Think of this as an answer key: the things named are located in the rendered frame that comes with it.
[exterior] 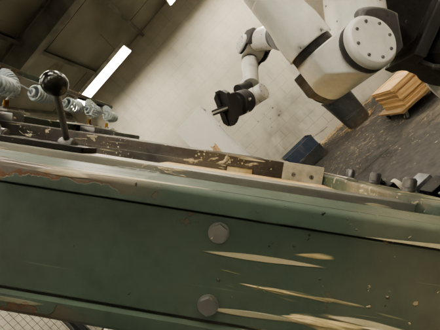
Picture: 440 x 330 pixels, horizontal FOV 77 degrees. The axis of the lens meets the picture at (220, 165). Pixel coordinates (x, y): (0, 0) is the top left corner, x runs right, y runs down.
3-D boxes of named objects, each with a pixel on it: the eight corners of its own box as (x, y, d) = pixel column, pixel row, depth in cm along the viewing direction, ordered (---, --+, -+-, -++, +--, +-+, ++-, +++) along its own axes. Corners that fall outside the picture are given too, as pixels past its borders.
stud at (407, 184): (418, 194, 53) (421, 179, 53) (405, 192, 53) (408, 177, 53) (410, 192, 56) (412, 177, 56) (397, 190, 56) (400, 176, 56)
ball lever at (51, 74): (73, 157, 46) (56, 75, 39) (51, 153, 46) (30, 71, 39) (85, 146, 49) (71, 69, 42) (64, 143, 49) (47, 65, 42)
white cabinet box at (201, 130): (288, 196, 448) (199, 105, 447) (262, 220, 457) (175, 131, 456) (283, 188, 508) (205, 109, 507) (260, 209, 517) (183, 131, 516)
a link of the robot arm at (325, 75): (241, 30, 47) (311, 120, 46) (262, -20, 37) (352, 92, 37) (285, 4, 50) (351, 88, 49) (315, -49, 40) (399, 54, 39)
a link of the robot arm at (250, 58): (236, 82, 115) (235, 50, 124) (257, 89, 119) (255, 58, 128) (249, 63, 106) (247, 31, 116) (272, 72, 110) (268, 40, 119)
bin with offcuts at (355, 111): (378, 109, 440) (349, 80, 440) (353, 132, 449) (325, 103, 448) (365, 112, 491) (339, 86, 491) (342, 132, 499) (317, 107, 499)
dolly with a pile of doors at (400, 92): (448, 86, 305) (422, 59, 305) (409, 120, 313) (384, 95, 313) (415, 93, 366) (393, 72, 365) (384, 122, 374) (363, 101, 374)
